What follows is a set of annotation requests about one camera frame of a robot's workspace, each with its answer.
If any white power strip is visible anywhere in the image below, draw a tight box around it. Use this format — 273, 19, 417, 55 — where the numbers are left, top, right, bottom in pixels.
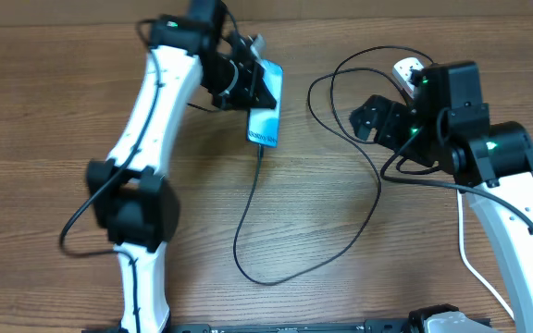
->
392, 57, 424, 98

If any white power strip cord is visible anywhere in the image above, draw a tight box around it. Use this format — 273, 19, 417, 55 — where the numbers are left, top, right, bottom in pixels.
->
456, 190, 516, 321

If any black USB charging cable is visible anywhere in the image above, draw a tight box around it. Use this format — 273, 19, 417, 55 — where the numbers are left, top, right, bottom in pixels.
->
232, 44, 436, 287

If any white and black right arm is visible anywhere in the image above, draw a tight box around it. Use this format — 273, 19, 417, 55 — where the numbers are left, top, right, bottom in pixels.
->
350, 58, 533, 332

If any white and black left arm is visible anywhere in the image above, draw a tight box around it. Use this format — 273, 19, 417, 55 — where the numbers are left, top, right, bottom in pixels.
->
86, 1, 283, 332

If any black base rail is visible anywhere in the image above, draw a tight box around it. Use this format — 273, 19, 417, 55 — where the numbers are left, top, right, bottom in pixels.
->
81, 317, 494, 333

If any Samsung Galaxy smartphone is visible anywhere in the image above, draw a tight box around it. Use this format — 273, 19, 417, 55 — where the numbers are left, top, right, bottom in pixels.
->
247, 59, 283, 148

